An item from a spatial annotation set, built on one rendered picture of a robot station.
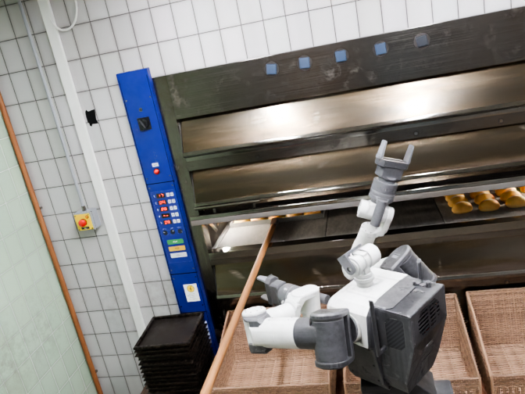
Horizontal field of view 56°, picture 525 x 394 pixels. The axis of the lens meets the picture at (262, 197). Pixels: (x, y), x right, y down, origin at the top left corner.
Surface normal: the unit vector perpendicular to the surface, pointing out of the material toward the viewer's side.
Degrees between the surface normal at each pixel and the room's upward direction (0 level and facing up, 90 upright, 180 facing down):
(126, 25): 90
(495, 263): 70
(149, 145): 90
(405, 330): 90
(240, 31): 90
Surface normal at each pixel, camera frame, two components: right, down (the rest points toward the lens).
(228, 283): -0.22, -0.02
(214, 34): -0.17, 0.32
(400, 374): -0.68, 0.27
